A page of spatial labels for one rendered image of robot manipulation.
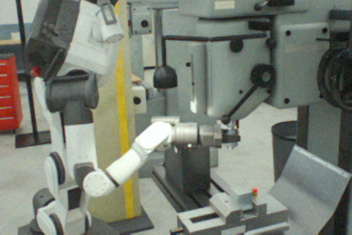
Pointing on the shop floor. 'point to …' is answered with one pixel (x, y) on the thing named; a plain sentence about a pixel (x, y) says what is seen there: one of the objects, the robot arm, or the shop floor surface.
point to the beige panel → (115, 130)
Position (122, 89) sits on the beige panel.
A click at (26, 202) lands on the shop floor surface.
